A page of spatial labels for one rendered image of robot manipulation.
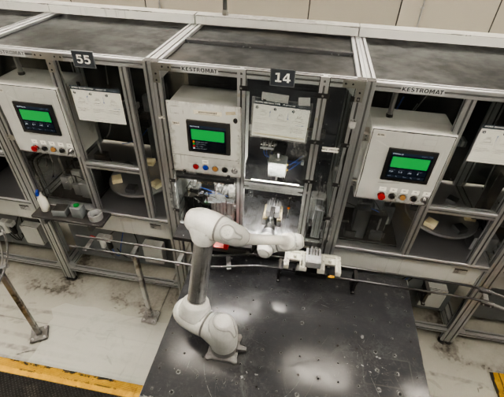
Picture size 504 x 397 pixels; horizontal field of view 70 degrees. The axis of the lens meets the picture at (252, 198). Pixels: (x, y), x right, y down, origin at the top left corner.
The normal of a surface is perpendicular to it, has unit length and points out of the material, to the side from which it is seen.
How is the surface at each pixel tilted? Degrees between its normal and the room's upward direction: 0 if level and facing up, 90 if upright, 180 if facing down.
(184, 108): 90
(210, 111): 90
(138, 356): 0
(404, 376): 0
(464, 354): 0
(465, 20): 90
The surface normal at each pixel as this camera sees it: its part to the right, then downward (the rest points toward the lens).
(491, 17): -0.17, 0.61
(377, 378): 0.03, -0.78
